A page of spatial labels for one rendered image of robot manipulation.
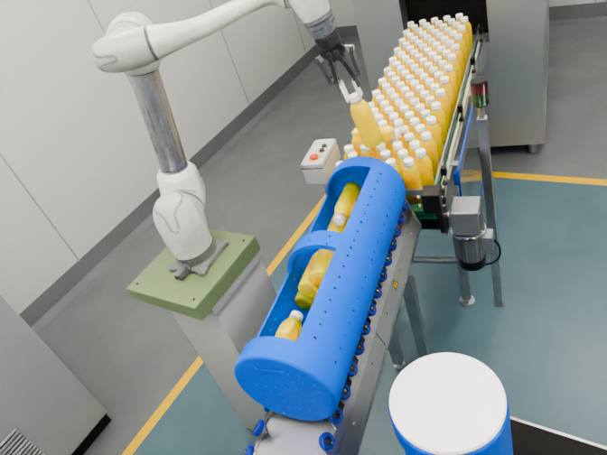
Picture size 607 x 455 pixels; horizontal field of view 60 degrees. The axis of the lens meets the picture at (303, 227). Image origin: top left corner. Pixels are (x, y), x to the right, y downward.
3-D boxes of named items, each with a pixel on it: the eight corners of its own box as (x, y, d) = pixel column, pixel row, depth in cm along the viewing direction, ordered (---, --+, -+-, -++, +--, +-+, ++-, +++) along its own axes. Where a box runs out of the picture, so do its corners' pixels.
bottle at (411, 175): (404, 203, 214) (396, 166, 203) (412, 193, 218) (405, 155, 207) (419, 207, 210) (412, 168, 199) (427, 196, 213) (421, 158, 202)
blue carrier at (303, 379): (259, 415, 151) (215, 354, 135) (345, 218, 210) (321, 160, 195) (350, 428, 137) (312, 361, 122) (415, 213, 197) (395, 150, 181)
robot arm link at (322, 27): (327, 16, 151) (335, 35, 154) (332, 3, 157) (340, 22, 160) (299, 27, 155) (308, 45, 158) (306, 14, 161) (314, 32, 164)
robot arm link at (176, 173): (168, 231, 201) (172, 200, 219) (210, 223, 202) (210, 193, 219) (92, 25, 156) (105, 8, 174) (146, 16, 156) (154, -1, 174)
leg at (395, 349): (392, 369, 262) (366, 282, 224) (395, 359, 265) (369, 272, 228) (404, 370, 259) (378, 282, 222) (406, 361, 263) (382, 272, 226)
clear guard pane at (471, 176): (469, 257, 241) (457, 171, 213) (485, 160, 294) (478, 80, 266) (470, 258, 241) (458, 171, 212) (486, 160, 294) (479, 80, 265)
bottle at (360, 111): (382, 147, 179) (362, 100, 168) (363, 152, 182) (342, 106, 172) (386, 135, 183) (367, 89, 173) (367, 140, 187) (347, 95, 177)
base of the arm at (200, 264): (161, 279, 194) (154, 268, 191) (194, 238, 208) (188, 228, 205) (199, 284, 185) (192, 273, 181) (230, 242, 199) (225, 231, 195)
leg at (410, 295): (421, 373, 255) (397, 283, 218) (423, 363, 259) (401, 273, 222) (433, 374, 253) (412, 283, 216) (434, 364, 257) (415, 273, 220)
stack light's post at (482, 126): (494, 305, 273) (476, 120, 208) (495, 300, 276) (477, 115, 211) (502, 306, 272) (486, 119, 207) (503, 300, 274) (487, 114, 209)
